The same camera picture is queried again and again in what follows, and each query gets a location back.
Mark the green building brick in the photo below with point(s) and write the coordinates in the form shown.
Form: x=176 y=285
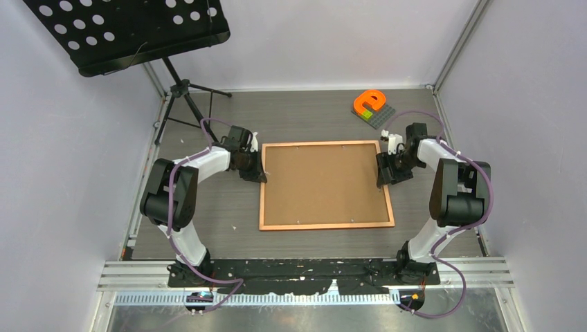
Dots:
x=366 y=115

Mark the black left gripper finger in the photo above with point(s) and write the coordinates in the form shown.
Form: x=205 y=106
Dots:
x=259 y=175
x=246 y=171

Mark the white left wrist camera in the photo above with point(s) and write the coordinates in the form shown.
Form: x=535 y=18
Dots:
x=254 y=146

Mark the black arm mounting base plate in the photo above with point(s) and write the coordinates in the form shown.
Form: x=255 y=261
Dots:
x=299 y=276

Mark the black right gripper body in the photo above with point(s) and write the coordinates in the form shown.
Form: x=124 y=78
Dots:
x=400 y=161

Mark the orange letter toy block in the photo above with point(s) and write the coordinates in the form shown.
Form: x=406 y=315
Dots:
x=373 y=98

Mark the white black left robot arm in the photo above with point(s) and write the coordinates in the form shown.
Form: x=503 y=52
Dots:
x=170 y=197

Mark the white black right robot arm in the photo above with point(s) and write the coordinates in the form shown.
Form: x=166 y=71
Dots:
x=461 y=197

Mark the copper picture frame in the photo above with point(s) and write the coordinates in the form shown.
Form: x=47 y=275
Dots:
x=261 y=192

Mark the black perforated music stand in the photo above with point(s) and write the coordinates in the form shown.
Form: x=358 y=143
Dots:
x=105 y=37

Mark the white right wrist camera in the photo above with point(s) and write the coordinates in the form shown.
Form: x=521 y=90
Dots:
x=394 y=141

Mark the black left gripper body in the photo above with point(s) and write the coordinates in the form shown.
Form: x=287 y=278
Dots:
x=246 y=153

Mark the aluminium front rail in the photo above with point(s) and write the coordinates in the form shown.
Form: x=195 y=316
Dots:
x=146 y=283

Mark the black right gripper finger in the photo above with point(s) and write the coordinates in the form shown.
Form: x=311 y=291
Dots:
x=384 y=169
x=399 y=176

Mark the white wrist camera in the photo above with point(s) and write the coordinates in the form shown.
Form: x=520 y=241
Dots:
x=394 y=141
x=254 y=146

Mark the grey building baseplate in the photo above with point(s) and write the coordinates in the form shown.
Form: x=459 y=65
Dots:
x=379 y=118

